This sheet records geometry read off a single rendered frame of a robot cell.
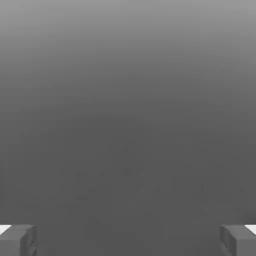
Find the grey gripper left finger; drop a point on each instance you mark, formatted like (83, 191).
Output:
(16, 240)

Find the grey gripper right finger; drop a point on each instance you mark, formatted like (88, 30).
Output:
(240, 240)

